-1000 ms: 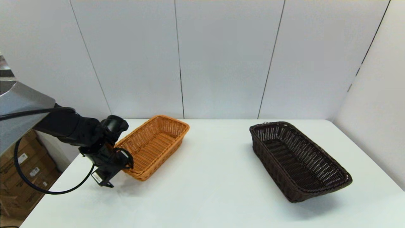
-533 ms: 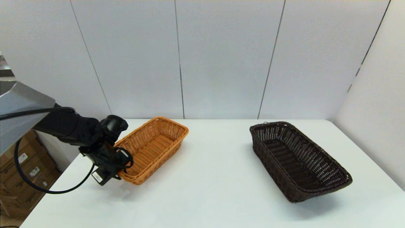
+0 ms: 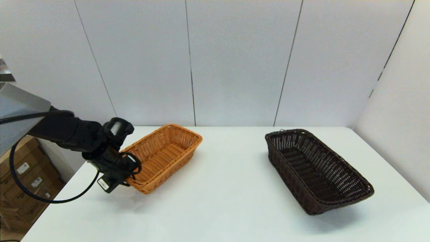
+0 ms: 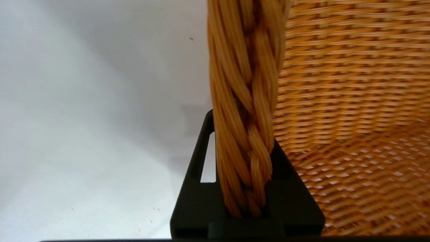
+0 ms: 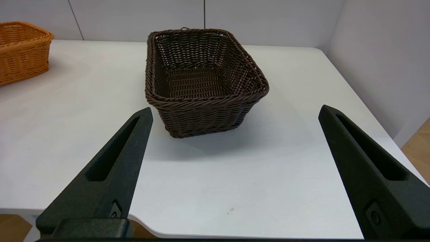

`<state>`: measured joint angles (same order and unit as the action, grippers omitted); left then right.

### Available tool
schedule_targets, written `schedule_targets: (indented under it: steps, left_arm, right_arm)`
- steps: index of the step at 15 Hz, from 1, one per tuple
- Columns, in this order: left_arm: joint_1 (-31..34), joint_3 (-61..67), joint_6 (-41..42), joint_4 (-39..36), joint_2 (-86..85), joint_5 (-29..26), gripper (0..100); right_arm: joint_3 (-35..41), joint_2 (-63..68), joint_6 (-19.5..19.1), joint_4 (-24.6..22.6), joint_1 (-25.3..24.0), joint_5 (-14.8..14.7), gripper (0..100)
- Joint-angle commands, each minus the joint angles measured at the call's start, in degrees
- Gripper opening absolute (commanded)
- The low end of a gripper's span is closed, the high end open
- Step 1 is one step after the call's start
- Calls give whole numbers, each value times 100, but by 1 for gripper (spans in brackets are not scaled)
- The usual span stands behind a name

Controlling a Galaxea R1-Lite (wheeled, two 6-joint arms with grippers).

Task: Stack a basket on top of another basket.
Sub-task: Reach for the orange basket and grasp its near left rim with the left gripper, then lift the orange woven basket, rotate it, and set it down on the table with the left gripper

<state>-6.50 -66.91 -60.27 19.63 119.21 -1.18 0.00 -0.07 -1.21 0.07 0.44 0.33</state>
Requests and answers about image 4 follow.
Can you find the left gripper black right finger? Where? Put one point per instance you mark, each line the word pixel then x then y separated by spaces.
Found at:
pixel 295 205

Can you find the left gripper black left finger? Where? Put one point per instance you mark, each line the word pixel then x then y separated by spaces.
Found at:
pixel 193 208

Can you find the orange wicker basket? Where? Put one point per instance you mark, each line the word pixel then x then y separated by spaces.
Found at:
pixel 336 101

